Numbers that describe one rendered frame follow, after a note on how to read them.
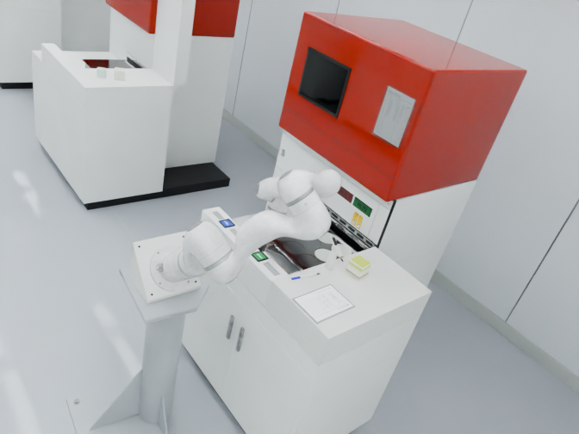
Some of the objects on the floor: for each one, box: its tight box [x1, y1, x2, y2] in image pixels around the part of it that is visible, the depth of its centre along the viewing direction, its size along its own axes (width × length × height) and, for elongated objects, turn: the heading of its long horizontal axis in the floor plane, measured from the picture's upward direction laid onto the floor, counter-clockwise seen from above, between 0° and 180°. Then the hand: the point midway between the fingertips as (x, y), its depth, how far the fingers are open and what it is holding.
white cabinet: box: [182, 273, 420, 434], centre depth 257 cm, size 64×96×82 cm, turn 19°
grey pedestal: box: [66, 267, 209, 434], centre depth 224 cm, size 51×44×82 cm
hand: (262, 245), depth 211 cm, fingers closed
